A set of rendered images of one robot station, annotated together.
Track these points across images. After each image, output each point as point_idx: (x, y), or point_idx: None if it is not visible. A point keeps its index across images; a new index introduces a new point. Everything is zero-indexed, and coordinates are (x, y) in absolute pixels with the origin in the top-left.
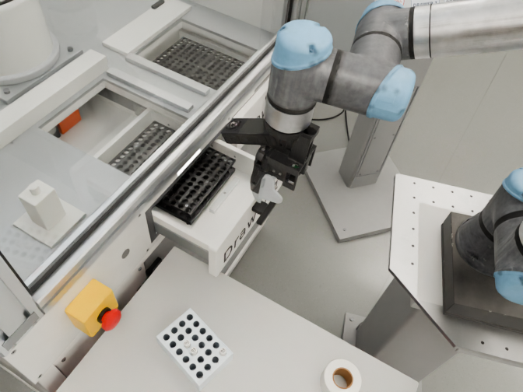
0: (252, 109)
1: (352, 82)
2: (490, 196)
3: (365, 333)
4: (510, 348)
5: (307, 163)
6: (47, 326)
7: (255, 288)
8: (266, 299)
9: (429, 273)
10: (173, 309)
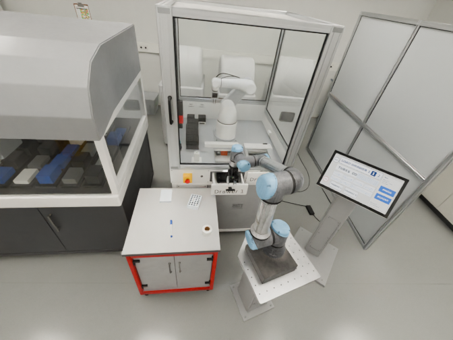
0: (255, 174)
1: (236, 158)
2: (301, 249)
3: None
4: (249, 270)
5: (235, 178)
6: (178, 173)
7: (243, 242)
8: (216, 209)
9: None
10: (200, 195)
